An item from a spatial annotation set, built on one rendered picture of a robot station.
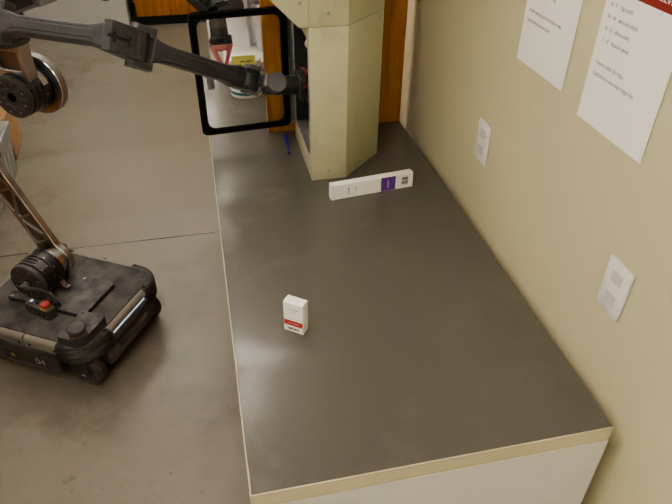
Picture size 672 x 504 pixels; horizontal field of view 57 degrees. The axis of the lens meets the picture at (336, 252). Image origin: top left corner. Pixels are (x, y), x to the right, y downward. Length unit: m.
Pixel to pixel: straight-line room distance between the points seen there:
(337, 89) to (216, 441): 1.34
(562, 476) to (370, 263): 0.66
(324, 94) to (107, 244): 1.93
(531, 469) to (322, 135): 1.09
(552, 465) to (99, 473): 1.61
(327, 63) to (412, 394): 0.96
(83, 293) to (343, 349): 1.59
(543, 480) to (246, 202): 1.08
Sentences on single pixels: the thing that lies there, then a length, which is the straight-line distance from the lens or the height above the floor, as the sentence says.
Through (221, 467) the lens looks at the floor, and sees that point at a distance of 2.33.
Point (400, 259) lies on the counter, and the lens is 1.61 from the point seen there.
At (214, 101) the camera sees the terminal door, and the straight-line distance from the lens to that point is 2.09.
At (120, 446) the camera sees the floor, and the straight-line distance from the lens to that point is 2.47.
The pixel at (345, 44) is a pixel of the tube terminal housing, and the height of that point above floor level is 1.36.
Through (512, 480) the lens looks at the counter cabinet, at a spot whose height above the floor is 0.82.
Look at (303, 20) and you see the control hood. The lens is 1.74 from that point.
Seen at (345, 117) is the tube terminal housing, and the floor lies 1.14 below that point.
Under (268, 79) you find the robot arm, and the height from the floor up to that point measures 1.25.
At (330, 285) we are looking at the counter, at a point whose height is 0.94.
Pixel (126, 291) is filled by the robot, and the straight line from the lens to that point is 2.71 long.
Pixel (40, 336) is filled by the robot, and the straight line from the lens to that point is 2.63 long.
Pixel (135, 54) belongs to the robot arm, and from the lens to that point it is 1.70.
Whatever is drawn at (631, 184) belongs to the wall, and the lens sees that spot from 1.22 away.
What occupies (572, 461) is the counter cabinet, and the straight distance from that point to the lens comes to 1.37.
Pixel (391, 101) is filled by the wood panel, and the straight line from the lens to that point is 2.30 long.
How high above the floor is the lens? 1.91
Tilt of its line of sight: 37 degrees down
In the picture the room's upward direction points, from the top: straight up
